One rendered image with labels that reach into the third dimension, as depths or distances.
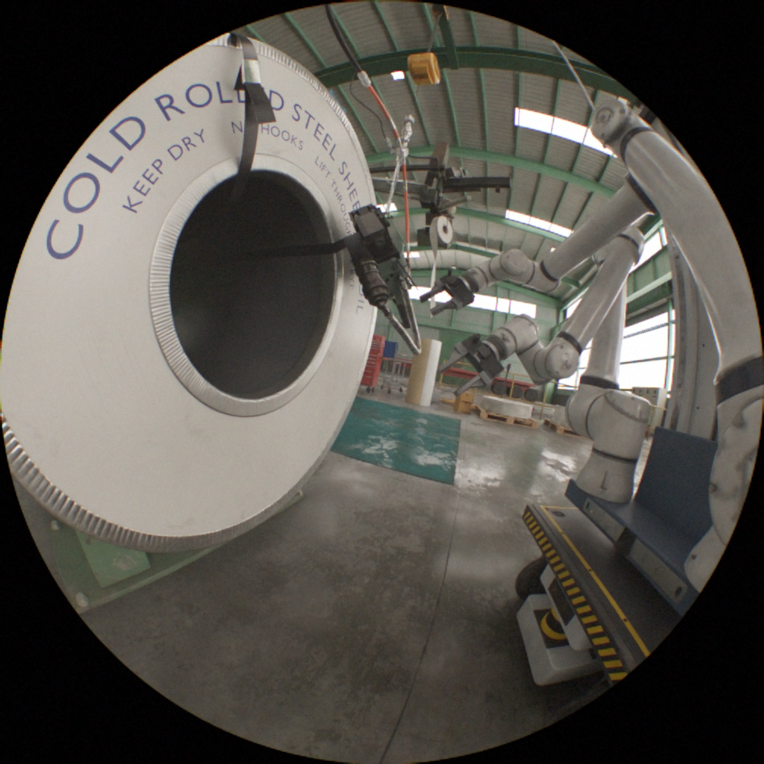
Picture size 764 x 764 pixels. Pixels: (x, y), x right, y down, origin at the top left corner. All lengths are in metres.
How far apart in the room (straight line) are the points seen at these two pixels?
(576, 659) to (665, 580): 0.26
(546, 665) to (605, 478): 0.48
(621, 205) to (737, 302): 0.47
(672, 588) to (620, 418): 0.44
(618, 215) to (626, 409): 0.48
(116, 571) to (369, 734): 0.66
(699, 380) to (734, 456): 0.57
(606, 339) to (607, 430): 0.32
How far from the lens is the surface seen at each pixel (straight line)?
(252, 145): 0.56
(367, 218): 0.72
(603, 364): 0.95
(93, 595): 0.86
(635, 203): 0.78
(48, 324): 0.41
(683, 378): 0.87
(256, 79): 0.59
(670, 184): 0.50
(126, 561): 0.83
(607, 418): 0.79
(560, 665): 0.71
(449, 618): 0.86
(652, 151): 0.56
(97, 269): 0.42
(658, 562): 0.62
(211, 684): 0.69
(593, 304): 0.80
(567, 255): 0.88
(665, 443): 0.83
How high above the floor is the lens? 0.64
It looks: 4 degrees down
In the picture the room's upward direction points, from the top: 10 degrees clockwise
